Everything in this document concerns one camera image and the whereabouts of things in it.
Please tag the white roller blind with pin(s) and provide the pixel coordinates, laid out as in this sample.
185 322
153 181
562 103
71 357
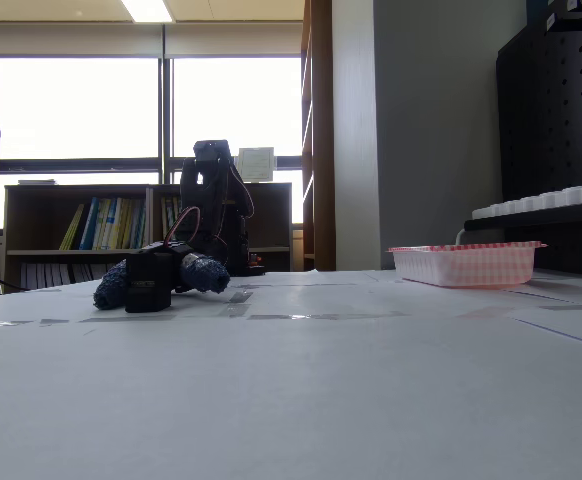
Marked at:
233 41
66 41

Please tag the small black cube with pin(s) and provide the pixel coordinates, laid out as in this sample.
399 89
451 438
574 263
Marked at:
146 285

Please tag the yellow book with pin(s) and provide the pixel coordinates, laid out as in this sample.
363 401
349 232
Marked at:
123 225
72 230

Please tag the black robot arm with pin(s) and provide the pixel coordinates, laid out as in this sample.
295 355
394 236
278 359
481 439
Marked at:
216 210

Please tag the white framed certificate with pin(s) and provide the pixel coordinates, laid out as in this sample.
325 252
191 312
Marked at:
255 164

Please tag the black shelf rail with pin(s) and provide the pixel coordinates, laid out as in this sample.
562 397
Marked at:
531 221

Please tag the ceiling light panel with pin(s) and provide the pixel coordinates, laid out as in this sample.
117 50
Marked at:
147 10

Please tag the black pegboard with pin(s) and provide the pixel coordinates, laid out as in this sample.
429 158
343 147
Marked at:
551 115

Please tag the white power strip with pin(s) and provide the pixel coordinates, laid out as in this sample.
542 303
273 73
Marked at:
546 202

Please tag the row of white binders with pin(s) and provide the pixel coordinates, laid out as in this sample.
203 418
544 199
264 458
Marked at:
61 276

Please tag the grey tape piece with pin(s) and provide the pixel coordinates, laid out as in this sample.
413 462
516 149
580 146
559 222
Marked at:
241 297

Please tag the teal book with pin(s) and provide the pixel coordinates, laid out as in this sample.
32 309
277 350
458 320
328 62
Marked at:
140 225

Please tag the paper stack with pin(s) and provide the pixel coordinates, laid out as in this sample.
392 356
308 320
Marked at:
37 182

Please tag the brown wooden bookshelf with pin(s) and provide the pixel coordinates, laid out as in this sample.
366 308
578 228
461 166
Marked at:
36 220

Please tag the red white checked tray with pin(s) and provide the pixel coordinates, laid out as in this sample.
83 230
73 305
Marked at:
466 265

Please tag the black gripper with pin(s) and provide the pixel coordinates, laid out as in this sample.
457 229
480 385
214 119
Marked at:
147 282

